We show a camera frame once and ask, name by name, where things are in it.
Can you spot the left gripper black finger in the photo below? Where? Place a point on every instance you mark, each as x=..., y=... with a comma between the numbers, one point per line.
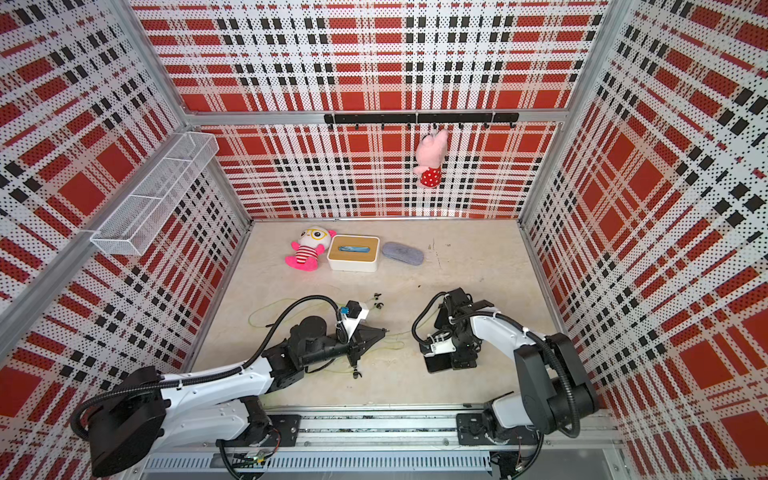
x=370, y=334
x=357, y=351

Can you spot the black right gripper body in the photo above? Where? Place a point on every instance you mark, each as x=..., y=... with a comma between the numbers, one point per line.
x=465, y=350

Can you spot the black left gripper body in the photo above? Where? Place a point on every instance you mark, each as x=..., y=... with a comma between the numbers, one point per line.
x=344, y=348

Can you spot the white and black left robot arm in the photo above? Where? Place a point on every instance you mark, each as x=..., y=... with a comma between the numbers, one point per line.
x=150, y=411

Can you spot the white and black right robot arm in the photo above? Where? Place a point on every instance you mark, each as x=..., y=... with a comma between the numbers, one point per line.
x=554, y=391

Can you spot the white tissue box wooden lid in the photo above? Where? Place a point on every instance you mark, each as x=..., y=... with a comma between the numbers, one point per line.
x=354, y=253

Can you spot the grey fabric case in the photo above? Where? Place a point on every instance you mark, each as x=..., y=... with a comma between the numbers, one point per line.
x=403, y=253

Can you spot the pink striped plush doll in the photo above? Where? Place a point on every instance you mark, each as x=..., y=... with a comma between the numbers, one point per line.
x=313, y=242

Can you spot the pink pig plush toy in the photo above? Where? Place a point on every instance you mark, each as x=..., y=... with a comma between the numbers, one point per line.
x=429, y=156

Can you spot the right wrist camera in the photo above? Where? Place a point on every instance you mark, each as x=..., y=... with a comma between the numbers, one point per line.
x=437, y=345

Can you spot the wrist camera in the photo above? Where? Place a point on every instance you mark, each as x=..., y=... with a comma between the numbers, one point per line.
x=437, y=345
x=352, y=314

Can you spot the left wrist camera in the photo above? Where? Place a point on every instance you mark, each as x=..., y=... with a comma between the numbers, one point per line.
x=352, y=314

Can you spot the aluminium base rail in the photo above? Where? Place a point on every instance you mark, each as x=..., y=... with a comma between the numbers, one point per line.
x=440, y=441

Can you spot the black hook rail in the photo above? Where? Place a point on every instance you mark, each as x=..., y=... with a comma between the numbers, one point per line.
x=483, y=118

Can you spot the white wire mesh basket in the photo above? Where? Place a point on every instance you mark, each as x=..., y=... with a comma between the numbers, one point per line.
x=133, y=225

